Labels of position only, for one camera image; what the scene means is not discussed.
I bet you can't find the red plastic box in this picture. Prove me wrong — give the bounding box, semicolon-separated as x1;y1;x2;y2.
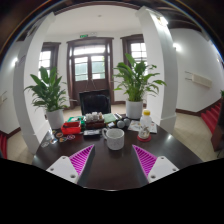
60;120;82;136

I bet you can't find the flat round red coaster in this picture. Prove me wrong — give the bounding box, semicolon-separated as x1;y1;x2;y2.
136;134;153;143

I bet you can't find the brown tray with white cups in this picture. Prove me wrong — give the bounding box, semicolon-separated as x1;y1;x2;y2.
84;112;107;130

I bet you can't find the black office chair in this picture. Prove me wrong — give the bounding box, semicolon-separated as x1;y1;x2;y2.
78;89;112;116

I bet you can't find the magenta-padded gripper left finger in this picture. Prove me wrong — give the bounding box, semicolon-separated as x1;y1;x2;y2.
45;143;97;187

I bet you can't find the green flat box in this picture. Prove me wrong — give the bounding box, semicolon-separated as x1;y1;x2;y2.
66;115;86;124

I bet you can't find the brown double door with glass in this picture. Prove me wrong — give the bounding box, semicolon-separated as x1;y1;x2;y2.
65;36;115;109

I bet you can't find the printed paper sheet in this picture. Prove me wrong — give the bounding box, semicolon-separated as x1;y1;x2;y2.
127;119;158;134

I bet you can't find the brown-framed window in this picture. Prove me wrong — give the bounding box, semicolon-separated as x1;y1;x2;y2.
120;33;149;68
37;41;62;79

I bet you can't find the green plant in white pot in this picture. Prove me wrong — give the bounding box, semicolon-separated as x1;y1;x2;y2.
112;53;167;120
23;65;71;130

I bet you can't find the green book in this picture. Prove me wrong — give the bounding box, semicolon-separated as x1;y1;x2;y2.
102;112;118;125

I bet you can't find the white speckled mug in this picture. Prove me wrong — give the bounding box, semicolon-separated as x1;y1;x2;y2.
101;127;126;151

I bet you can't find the small black flat device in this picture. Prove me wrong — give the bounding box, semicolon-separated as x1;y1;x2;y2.
82;129;102;137

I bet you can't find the clear bottle with yellow cap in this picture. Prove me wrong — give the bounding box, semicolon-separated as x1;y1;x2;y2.
137;109;153;140

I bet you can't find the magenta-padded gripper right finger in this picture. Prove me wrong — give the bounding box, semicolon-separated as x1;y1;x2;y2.
131;144;181;186

